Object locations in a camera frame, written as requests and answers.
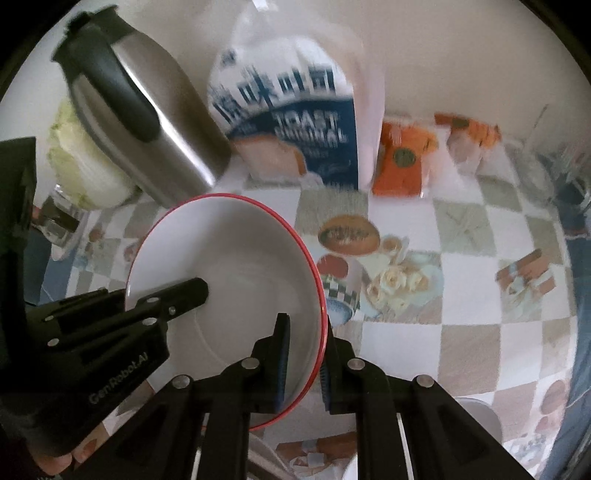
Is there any red strawberry rimmed bowl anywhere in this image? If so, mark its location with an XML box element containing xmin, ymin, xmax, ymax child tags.
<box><xmin>125</xmin><ymin>194</ymin><xmax>329</xmax><ymax>430</ymax></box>

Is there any large stainless steel basin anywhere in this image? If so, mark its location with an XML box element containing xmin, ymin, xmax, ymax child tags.
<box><xmin>246</xmin><ymin>433</ymin><xmax>297</xmax><ymax>480</ymax></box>

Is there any person's hand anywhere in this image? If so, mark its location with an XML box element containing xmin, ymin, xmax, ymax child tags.
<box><xmin>27</xmin><ymin>423</ymin><xmax>109</xmax><ymax>476</ymax></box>

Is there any small white round bowl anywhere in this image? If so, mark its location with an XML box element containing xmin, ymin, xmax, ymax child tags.
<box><xmin>457</xmin><ymin>397</ymin><xmax>503</xmax><ymax>443</ymax></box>

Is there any white tray with glasses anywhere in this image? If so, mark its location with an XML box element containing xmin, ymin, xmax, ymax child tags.
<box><xmin>38</xmin><ymin>184</ymin><xmax>90</xmax><ymax>261</ymax></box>

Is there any napa cabbage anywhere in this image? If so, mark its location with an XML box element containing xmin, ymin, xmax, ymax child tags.
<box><xmin>47</xmin><ymin>98</ymin><xmax>136</xmax><ymax>210</ymax></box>

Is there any checkered blue tablecloth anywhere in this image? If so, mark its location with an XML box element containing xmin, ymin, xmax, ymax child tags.
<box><xmin>229</xmin><ymin>156</ymin><xmax>590</xmax><ymax>479</ymax></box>

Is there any stainless steel thermos jug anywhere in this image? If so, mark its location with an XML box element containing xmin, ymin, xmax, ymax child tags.
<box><xmin>52</xmin><ymin>6</ymin><xmax>231</xmax><ymax>208</ymax></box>

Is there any toast bread bag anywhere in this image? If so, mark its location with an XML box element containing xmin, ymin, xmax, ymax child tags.
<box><xmin>207</xmin><ymin>1</ymin><xmax>386</xmax><ymax>190</ymax></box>

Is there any orange snack packet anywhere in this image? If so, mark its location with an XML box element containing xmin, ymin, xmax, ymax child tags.
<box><xmin>434</xmin><ymin>113</ymin><xmax>502</xmax><ymax>175</ymax></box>
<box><xmin>372</xmin><ymin>121</ymin><xmax>439</xmax><ymax>198</ymax></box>

